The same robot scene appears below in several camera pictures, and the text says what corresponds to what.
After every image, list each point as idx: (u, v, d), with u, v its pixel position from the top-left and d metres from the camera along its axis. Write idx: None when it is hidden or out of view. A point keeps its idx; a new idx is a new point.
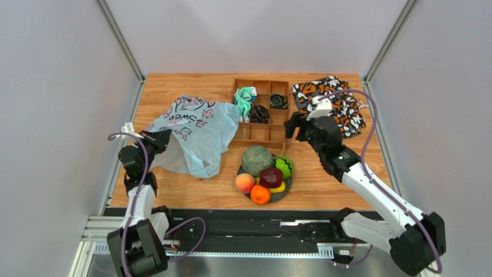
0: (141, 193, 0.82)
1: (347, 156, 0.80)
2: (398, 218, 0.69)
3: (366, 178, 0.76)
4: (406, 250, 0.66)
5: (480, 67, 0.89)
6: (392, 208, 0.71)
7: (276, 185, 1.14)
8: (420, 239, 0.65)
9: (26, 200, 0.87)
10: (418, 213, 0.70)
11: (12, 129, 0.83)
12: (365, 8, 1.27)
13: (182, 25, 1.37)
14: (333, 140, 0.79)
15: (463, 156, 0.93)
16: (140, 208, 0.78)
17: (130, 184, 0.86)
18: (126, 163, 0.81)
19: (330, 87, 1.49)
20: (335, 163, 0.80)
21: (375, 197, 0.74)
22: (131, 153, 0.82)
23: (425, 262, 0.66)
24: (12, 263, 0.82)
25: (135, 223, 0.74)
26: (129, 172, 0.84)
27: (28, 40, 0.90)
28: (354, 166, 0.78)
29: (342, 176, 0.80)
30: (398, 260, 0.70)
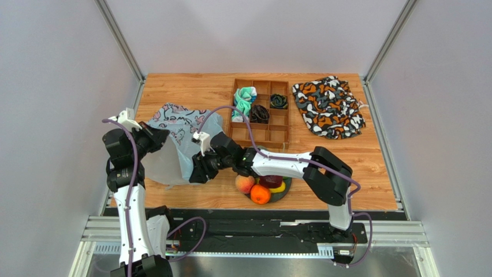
0: (132, 205, 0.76)
1: (249, 154, 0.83)
2: (298, 170, 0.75)
3: (265, 158, 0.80)
4: (320, 190, 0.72)
5: (480, 66, 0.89)
6: (290, 164, 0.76)
7: (276, 185, 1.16)
8: (320, 173, 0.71)
9: (26, 200, 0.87)
10: (306, 154, 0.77)
11: (11, 128, 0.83)
12: (365, 7, 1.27)
13: (182, 25, 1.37)
14: (231, 148, 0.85)
15: (463, 156, 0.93)
16: (138, 231, 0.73)
17: (113, 173, 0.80)
18: (110, 143, 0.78)
19: (330, 87, 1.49)
20: (245, 167, 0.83)
21: (278, 167, 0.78)
22: (117, 135, 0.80)
23: (340, 189, 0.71)
24: (12, 262, 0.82)
25: (137, 255, 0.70)
26: (113, 158, 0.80)
27: (29, 40, 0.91)
28: (256, 157, 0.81)
29: (256, 172, 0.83)
30: (327, 201, 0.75)
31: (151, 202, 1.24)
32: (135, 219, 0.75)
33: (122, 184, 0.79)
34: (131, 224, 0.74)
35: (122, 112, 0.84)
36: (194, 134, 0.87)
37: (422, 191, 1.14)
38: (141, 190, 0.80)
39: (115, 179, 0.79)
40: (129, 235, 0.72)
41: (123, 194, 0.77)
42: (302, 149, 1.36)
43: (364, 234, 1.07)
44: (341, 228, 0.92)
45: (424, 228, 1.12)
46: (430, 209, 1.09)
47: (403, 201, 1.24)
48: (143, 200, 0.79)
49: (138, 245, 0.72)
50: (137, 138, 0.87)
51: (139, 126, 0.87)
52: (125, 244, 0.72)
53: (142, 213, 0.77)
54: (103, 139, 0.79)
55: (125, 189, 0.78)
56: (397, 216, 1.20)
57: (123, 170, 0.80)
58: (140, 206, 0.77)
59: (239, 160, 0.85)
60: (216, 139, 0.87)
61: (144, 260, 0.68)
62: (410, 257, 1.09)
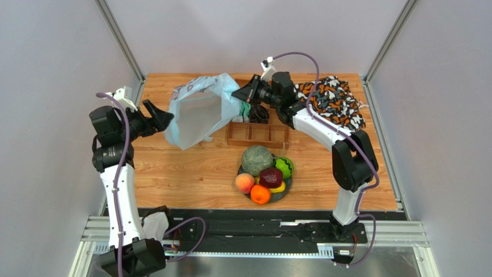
0: (121, 186, 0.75)
1: (297, 104, 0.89)
2: (331, 139, 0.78)
3: (309, 117, 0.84)
4: (341, 167, 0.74)
5: (479, 67, 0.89)
6: (327, 131, 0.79)
7: (276, 185, 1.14)
8: (349, 152, 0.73)
9: (26, 201, 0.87)
10: (348, 131, 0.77)
11: (11, 128, 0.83)
12: (365, 7, 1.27)
13: (182, 26, 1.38)
14: (287, 92, 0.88)
15: (463, 156, 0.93)
16: (128, 214, 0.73)
17: (100, 153, 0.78)
18: (96, 118, 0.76)
19: (330, 87, 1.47)
20: (287, 112, 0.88)
21: (317, 130, 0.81)
22: (104, 110, 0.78)
23: (358, 176, 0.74)
24: (12, 263, 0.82)
25: (127, 239, 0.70)
26: (100, 135, 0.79)
27: (29, 41, 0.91)
28: (302, 111, 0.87)
29: (294, 123, 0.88)
30: (340, 180, 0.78)
31: (151, 202, 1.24)
32: (124, 201, 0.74)
33: (110, 163, 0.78)
34: (119, 206, 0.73)
35: (119, 90, 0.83)
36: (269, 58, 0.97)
37: (422, 191, 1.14)
38: (131, 170, 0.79)
39: (101, 157, 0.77)
40: (119, 219, 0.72)
41: (111, 175, 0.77)
42: (303, 149, 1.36)
43: (364, 234, 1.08)
44: (339, 221, 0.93)
45: (424, 228, 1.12)
46: (430, 209, 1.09)
47: (403, 201, 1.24)
48: (132, 181, 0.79)
49: (127, 228, 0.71)
50: (131, 119, 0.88)
51: (134, 107, 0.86)
52: (114, 227, 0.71)
53: (131, 194, 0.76)
54: (90, 115, 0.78)
55: (112, 169, 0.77)
56: (397, 217, 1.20)
57: (110, 150, 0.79)
58: (129, 187, 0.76)
59: (287, 105, 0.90)
60: (279, 75, 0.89)
61: (134, 243, 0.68)
62: (410, 257, 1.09)
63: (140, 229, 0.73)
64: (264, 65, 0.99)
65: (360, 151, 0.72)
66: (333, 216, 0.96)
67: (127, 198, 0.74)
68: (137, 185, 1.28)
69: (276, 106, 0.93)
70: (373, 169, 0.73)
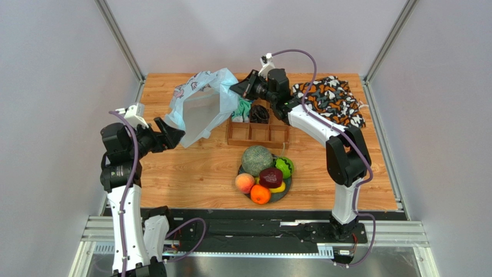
0: (127, 208, 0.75)
1: (293, 101, 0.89)
2: (325, 135, 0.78)
3: (304, 113, 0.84)
4: (334, 161, 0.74)
5: (479, 66, 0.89)
6: (321, 127, 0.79)
7: (276, 185, 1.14)
8: (342, 146, 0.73)
9: (26, 200, 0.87)
10: (341, 127, 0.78)
11: (11, 128, 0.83)
12: (365, 7, 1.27)
13: (182, 25, 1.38)
14: (281, 89, 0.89)
15: (463, 156, 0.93)
16: (133, 238, 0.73)
17: (108, 171, 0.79)
18: (108, 137, 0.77)
19: (330, 87, 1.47)
20: (283, 109, 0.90)
21: (311, 126, 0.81)
22: (116, 128, 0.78)
23: (352, 171, 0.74)
24: (12, 262, 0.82)
25: (131, 265, 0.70)
26: (110, 153, 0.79)
27: (29, 40, 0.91)
28: (297, 107, 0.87)
29: (289, 119, 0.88)
30: (334, 175, 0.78)
31: (151, 202, 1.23)
32: (129, 224, 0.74)
33: (116, 183, 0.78)
34: (125, 230, 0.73)
35: (131, 107, 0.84)
36: (268, 55, 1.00)
37: (422, 191, 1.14)
38: (137, 190, 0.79)
39: (109, 176, 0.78)
40: (123, 243, 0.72)
41: (118, 196, 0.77)
42: (303, 149, 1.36)
43: (364, 234, 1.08)
44: (338, 220, 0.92)
45: (424, 228, 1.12)
46: (431, 209, 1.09)
47: (403, 201, 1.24)
48: (138, 202, 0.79)
49: (132, 253, 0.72)
50: (141, 135, 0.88)
51: (146, 124, 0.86)
52: (119, 251, 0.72)
53: (137, 216, 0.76)
54: (101, 132, 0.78)
55: (119, 190, 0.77)
56: (397, 216, 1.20)
57: (118, 168, 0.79)
58: (135, 209, 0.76)
59: (283, 102, 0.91)
60: (274, 72, 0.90)
61: (137, 269, 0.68)
62: (410, 257, 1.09)
63: (144, 253, 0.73)
64: (263, 62, 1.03)
65: (354, 146, 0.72)
66: (333, 216, 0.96)
67: (132, 221, 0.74)
68: None
69: (271, 103, 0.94)
70: (367, 164, 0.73)
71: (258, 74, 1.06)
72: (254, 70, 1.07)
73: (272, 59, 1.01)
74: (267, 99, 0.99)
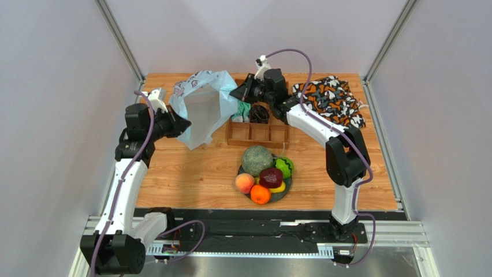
0: (127, 176, 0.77)
1: (290, 100, 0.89)
2: (325, 136, 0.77)
3: (302, 113, 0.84)
4: (333, 161, 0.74)
5: (480, 66, 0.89)
6: (320, 128, 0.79)
7: (276, 185, 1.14)
8: (342, 146, 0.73)
9: (27, 199, 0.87)
10: (340, 128, 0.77)
11: (11, 128, 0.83)
12: (364, 7, 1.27)
13: (182, 26, 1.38)
14: (278, 87, 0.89)
15: (463, 156, 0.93)
16: (122, 206, 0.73)
17: (123, 144, 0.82)
18: (130, 114, 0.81)
19: (330, 87, 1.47)
20: (280, 108, 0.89)
21: (310, 126, 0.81)
22: (139, 108, 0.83)
23: (352, 171, 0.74)
24: (12, 262, 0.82)
25: (111, 229, 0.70)
26: (129, 129, 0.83)
27: (28, 40, 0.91)
28: (295, 107, 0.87)
29: (287, 119, 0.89)
30: (333, 176, 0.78)
31: (151, 202, 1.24)
32: (124, 193, 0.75)
33: (127, 157, 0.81)
34: (118, 197, 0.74)
35: (155, 91, 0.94)
36: (262, 57, 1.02)
37: (422, 191, 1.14)
38: (142, 168, 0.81)
39: (122, 149, 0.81)
40: (112, 208, 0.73)
41: (123, 165, 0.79)
42: (303, 149, 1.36)
43: (364, 234, 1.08)
44: (338, 221, 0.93)
45: (424, 228, 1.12)
46: (430, 208, 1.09)
47: (403, 201, 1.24)
48: (140, 178, 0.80)
49: (116, 220, 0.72)
50: (160, 119, 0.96)
51: (166, 108, 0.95)
52: (105, 213, 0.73)
53: (133, 190, 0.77)
54: (126, 109, 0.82)
55: (126, 161, 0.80)
56: (397, 216, 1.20)
57: (132, 143, 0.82)
58: (134, 182, 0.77)
59: (280, 101, 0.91)
60: (270, 71, 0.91)
61: (116, 236, 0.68)
62: (410, 257, 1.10)
63: (127, 224, 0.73)
64: (258, 64, 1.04)
65: (353, 145, 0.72)
66: (332, 216, 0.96)
67: (127, 192, 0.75)
68: None
69: (268, 103, 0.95)
70: (366, 164, 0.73)
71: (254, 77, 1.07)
72: (250, 74, 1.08)
73: (267, 61, 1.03)
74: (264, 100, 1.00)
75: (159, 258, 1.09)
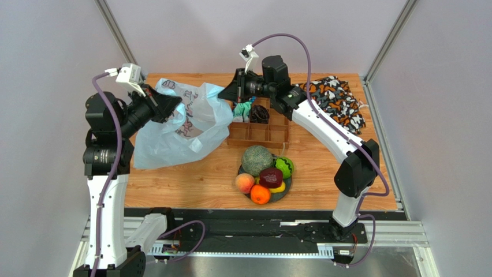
0: (105, 202, 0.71)
1: (297, 93, 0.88)
2: (340, 147, 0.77)
3: (313, 114, 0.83)
4: (346, 175, 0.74)
5: (479, 66, 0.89)
6: (336, 138, 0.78)
7: (276, 185, 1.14)
8: (358, 162, 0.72)
9: (27, 199, 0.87)
10: (358, 141, 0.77)
11: (11, 127, 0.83)
12: (364, 7, 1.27)
13: (182, 25, 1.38)
14: (280, 77, 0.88)
15: (463, 156, 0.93)
16: (108, 236, 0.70)
17: (92, 153, 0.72)
18: (92, 115, 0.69)
19: (330, 87, 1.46)
20: (284, 101, 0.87)
21: (324, 133, 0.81)
22: (102, 104, 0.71)
23: (362, 184, 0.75)
24: (12, 263, 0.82)
25: (102, 264, 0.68)
26: (96, 131, 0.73)
27: (28, 40, 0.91)
28: (303, 103, 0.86)
29: (291, 114, 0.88)
30: (340, 185, 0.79)
31: (151, 202, 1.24)
32: (107, 220, 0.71)
33: (100, 168, 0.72)
34: (101, 226, 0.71)
35: (125, 69, 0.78)
36: (249, 47, 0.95)
37: (422, 191, 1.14)
38: (121, 181, 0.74)
39: (92, 159, 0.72)
40: (98, 240, 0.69)
41: (98, 186, 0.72)
42: (303, 149, 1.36)
43: (364, 234, 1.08)
44: (339, 224, 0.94)
45: (424, 229, 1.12)
46: (431, 208, 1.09)
47: (403, 201, 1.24)
48: (120, 195, 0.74)
49: (105, 252, 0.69)
50: (137, 106, 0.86)
51: (142, 93, 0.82)
52: (93, 246, 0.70)
53: (116, 213, 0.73)
54: (86, 105, 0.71)
55: (100, 179, 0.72)
56: (397, 216, 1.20)
57: (102, 150, 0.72)
58: (115, 204, 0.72)
59: (283, 94, 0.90)
60: (270, 62, 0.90)
61: (108, 272, 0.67)
62: (410, 257, 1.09)
63: (119, 253, 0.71)
64: (245, 56, 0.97)
65: (372, 162, 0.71)
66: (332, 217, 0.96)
67: (110, 220, 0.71)
68: (137, 185, 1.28)
69: (271, 96, 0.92)
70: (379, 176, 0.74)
71: (245, 71, 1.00)
72: (240, 70, 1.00)
73: (254, 51, 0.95)
74: (265, 95, 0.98)
75: (159, 258, 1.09)
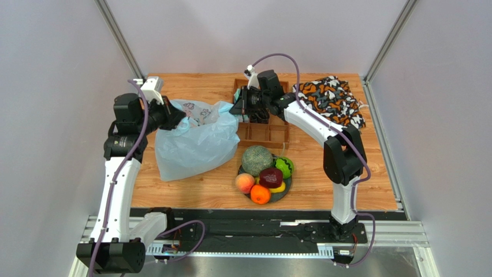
0: (119, 178, 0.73)
1: (288, 96, 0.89)
2: (323, 134, 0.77)
3: (301, 111, 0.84)
4: (330, 159, 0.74)
5: (480, 66, 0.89)
6: (319, 127, 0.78)
7: (276, 185, 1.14)
8: (339, 144, 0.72)
9: (27, 199, 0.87)
10: (339, 127, 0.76)
11: (11, 127, 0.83)
12: (364, 7, 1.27)
13: (182, 25, 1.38)
14: (272, 84, 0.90)
15: (463, 156, 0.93)
16: (116, 212, 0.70)
17: (111, 140, 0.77)
18: (119, 105, 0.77)
19: (330, 87, 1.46)
20: (276, 104, 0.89)
21: (308, 124, 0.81)
22: (129, 99, 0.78)
23: (349, 170, 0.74)
24: (12, 262, 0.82)
25: (107, 238, 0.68)
26: (118, 122, 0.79)
27: (28, 40, 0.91)
28: (292, 104, 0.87)
29: (284, 115, 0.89)
30: (329, 173, 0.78)
31: (151, 202, 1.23)
32: (117, 197, 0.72)
33: (116, 153, 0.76)
34: (112, 198, 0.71)
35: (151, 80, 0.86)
36: (249, 67, 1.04)
37: (422, 191, 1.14)
38: (134, 165, 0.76)
39: (111, 145, 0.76)
40: (106, 213, 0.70)
41: (114, 164, 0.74)
42: (303, 149, 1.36)
43: (364, 234, 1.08)
44: (338, 222, 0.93)
45: (424, 228, 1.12)
46: (431, 209, 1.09)
47: (403, 201, 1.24)
48: (133, 178, 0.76)
49: (111, 226, 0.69)
50: (153, 112, 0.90)
51: (160, 100, 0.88)
52: (100, 219, 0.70)
53: (127, 189, 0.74)
54: (115, 100, 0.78)
55: (118, 159, 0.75)
56: (397, 216, 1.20)
57: (122, 139, 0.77)
58: (127, 183, 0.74)
59: (277, 97, 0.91)
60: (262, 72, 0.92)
61: (112, 244, 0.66)
62: (410, 257, 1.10)
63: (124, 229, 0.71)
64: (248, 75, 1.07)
65: (350, 144, 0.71)
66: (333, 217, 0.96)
67: (120, 194, 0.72)
68: (137, 185, 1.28)
69: (265, 101, 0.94)
70: (364, 161, 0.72)
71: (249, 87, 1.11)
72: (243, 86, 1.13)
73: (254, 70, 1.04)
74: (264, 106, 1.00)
75: (159, 258, 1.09)
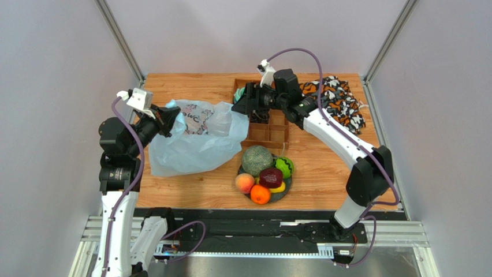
0: (117, 216, 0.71)
1: (308, 103, 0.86)
2: (351, 153, 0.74)
3: (324, 122, 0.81)
4: (357, 182, 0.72)
5: (479, 66, 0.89)
6: (346, 144, 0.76)
7: (277, 185, 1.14)
8: (369, 168, 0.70)
9: (27, 199, 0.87)
10: (369, 147, 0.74)
11: (11, 127, 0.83)
12: (364, 7, 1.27)
13: (182, 25, 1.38)
14: (291, 88, 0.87)
15: (463, 156, 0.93)
16: (116, 250, 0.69)
17: (106, 172, 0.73)
18: (105, 141, 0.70)
19: (330, 87, 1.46)
20: (295, 110, 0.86)
21: (333, 138, 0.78)
22: (115, 131, 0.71)
23: (376, 193, 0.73)
24: (12, 263, 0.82)
25: None
26: (109, 154, 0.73)
27: (28, 40, 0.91)
28: (314, 112, 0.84)
29: (304, 124, 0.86)
30: (353, 193, 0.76)
31: (151, 202, 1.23)
32: (116, 234, 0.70)
33: (114, 186, 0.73)
34: (111, 239, 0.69)
35: (138, 97, 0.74)
36: (264, 62, 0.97)
37: (422, 191, 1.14)
38: (133, 198, 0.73)
39: (107, 178, 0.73)
40: (106, 253, 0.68)
41: (111, 200, 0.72)
42: (303, 149, 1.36)
43: (364, 234, 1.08)
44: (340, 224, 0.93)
45: (424, 228, 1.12)
46: (431, 209, 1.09)
47: (403, 201, 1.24)
48: (132, 210, 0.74)
49: (112, 265, 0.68)
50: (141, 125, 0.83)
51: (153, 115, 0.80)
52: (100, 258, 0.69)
53: (126, 228, 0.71)
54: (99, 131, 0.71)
55: (115, 195, 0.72)
56: (396, 216, 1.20)
57: (118, 169, 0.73)
58: (126, 219, 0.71)
59: (294, 103, 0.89)
60: (280, 73, 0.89)
61: None
62: (410, 257, 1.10)
63: (125, 266, 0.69)
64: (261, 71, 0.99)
65: (381, 168, 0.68)
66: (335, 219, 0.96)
67: (119, 232, 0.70)
68: None
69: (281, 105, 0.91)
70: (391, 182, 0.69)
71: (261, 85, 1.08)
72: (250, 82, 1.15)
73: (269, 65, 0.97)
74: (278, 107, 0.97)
75: (159, 258, 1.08)
